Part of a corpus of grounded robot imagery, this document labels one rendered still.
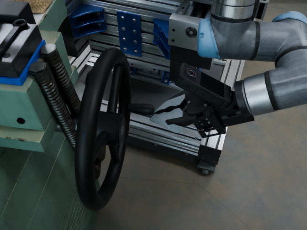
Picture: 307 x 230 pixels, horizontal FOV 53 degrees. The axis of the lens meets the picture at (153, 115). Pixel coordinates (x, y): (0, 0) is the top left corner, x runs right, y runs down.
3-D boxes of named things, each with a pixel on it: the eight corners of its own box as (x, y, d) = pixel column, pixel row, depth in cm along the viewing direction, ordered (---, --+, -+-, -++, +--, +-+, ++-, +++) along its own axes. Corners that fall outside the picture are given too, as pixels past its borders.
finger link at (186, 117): (167, 130, 63) (207, 121, 59) (163, 126, 62) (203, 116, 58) (170, 113, 66) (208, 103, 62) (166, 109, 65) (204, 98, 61)
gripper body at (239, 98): (199, 140, 65) (256, 128, 59) (181, 116, 60) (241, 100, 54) (201, 112, 70) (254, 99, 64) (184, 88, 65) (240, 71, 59)
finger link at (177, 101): (161, 130, 71) (197, 121, 66) (147, 115, 67) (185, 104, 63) (162, 119, 73) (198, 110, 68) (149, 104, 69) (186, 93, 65)
